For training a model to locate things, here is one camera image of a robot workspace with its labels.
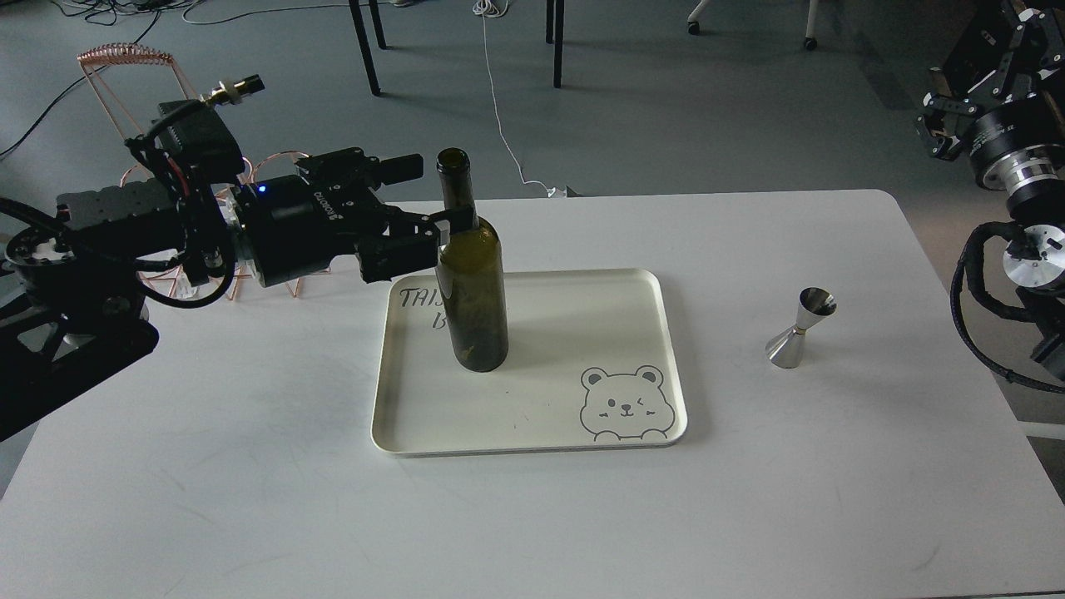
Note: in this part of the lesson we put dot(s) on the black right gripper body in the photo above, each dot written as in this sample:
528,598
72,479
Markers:
998,97

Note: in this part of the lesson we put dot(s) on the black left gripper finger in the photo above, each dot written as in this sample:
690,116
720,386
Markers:
409,242
386,172

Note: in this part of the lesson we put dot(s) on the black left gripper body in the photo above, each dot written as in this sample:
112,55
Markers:
294,225

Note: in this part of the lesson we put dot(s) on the dark green wine bottle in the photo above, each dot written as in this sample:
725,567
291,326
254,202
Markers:
470,278

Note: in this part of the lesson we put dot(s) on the silver steel jigger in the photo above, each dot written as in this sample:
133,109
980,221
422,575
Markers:
786,350

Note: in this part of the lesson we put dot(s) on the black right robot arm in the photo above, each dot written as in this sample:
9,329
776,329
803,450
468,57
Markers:
1014,268

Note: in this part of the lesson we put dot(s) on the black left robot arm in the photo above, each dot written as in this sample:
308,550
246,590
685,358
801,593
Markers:
85,274

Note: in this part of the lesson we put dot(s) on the black table leg left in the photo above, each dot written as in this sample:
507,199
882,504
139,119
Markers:
363,40

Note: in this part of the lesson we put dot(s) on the black table leg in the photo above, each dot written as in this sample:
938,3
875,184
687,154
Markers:
554,36
363,40

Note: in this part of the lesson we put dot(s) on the white chair base casters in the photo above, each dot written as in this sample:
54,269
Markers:
758,15

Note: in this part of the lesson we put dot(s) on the black table leg right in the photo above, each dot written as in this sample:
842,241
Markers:
554,36

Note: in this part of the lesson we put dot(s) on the cream bear serving tray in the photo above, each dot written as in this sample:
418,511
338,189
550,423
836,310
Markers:
590,365

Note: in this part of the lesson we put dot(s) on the rose gold wire bottle rack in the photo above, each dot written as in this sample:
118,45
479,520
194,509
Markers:
116,73

